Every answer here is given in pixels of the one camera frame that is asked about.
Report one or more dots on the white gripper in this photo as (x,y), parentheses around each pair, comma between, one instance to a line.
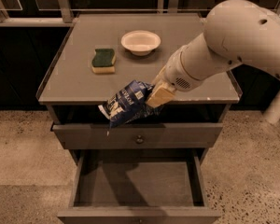
(176,74)

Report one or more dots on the blue chip bag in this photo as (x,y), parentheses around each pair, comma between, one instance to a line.
(129,104)

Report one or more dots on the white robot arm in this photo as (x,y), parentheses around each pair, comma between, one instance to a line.
(236,32)

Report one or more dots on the round metal drawer knob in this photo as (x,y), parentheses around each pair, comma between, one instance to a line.
(139,139)

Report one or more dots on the grey drawer cabinet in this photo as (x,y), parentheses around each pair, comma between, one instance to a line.
(72,92)

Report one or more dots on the grey top drawer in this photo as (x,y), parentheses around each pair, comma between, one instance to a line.
(162,135)

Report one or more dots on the white bowl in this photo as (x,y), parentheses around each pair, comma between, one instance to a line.
(140,42)

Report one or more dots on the green yellow sponge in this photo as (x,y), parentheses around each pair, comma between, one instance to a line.
(103,61)

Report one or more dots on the white pipe leg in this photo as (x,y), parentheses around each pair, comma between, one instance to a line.
(272,113)

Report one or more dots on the metal rail frame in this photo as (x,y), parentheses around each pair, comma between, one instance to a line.
(65,6)

